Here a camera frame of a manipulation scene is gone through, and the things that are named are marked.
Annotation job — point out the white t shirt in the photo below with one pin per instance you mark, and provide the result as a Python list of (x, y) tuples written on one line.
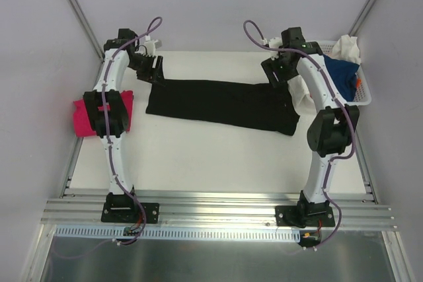
[(300, 95)]

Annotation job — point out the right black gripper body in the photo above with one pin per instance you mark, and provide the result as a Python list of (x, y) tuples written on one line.
[(274, 70)]

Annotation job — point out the white cloth in basket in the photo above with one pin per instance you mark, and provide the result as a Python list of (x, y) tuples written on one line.
[(346, 49)]

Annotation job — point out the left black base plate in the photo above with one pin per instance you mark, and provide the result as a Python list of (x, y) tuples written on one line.
[(130, 213)]

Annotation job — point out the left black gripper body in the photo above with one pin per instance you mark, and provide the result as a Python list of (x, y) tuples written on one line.
[(152, 69)]

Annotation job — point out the blue t shirt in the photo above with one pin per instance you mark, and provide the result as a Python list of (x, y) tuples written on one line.
[(344, 76)]

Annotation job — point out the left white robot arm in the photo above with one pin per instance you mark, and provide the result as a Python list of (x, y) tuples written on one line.
[(121, 189)]

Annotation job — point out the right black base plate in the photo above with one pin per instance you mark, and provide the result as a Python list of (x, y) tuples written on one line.
[(292, 216)]

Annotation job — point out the white plastic basket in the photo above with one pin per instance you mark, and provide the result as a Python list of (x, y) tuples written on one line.
[(363, 96)]

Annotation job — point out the aluminium mounting rail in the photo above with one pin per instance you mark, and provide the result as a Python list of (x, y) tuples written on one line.
[(218, 209)]

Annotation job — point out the white slotted cable duct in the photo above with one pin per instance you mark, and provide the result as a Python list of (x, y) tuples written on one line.
[(179, 233)]

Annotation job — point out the folded pink t shirt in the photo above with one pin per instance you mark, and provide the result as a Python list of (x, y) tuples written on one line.
[(81, 120)]

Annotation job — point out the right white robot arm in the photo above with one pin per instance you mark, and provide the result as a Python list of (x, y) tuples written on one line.
[(331, 134)]

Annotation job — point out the black t shirt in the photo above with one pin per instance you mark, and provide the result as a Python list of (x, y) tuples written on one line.
[(255, 106)]

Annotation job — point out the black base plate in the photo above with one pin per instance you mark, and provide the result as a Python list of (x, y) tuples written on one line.
[(130, 213), (292, 216)]

